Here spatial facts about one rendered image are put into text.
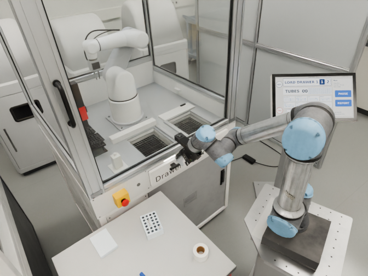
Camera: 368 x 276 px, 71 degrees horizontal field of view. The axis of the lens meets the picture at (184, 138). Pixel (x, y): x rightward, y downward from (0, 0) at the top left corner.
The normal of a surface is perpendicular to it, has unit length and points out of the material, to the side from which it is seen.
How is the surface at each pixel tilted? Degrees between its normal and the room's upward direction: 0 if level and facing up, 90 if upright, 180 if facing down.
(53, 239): 0
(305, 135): 84
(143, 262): 0
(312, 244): 3
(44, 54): 90
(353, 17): 90
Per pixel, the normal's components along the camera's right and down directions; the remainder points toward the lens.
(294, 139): -0.61, 0.40
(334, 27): -0.82, 0.37
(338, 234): -0.05, -0.80
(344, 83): -0.08, -0.06
